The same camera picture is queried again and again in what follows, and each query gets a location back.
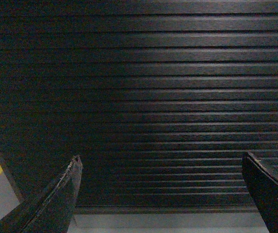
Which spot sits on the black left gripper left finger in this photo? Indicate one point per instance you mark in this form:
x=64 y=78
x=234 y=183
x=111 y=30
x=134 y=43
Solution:
x=51 y=210

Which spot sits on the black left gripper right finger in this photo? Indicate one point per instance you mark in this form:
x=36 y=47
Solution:
x=261 y=179

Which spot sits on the black slatted checkout counter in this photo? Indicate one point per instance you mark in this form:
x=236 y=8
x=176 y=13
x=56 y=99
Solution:
x=160 y=98

